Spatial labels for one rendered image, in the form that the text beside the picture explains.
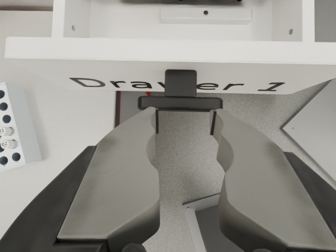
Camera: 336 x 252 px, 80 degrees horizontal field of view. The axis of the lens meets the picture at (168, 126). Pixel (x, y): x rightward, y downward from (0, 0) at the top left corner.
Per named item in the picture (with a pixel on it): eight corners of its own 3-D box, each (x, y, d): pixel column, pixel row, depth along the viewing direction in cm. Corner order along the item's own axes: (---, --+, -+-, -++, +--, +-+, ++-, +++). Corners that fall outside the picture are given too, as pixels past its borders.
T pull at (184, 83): (220, 112, 18) (224, 111, 17) (138, 110, 19) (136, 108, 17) (221, 74, 19) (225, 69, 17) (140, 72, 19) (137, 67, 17)
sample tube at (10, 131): (30, 134, 32) (6, 134, 28) (22, 136, 32) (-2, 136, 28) (28, 127, 32) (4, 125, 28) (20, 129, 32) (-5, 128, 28)
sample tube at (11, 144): (33, 146, 32) (10, 147, 28) (25, 148, 32) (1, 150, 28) (31, 138, 32) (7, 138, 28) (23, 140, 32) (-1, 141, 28)
